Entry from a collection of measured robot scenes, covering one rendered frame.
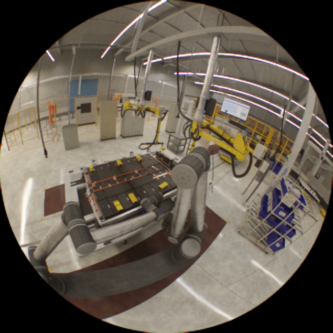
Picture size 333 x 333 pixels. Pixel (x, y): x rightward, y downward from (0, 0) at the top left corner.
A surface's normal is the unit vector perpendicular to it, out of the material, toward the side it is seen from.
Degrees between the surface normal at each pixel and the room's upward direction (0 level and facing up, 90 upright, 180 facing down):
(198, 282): 0
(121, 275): 0
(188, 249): 6
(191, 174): 85
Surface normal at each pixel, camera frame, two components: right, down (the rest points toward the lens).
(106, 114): 0.64, 0.52
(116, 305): 0.18, -0.82
